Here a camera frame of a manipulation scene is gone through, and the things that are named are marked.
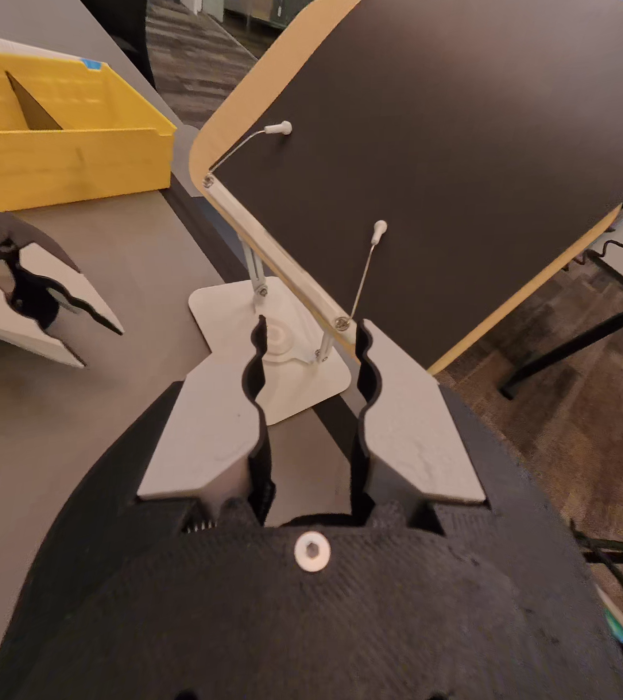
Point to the black metal table leg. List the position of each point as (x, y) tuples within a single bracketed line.
[(590, 336)]

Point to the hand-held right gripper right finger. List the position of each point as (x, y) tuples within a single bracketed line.
[(421, 443)]

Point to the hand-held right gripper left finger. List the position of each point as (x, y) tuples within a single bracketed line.
[(207, 437)]

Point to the cardboard bin divider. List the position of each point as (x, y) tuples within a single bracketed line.
[(32, 106)]

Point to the white stand with wooden board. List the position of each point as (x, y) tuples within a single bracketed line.
[(454, 164)]

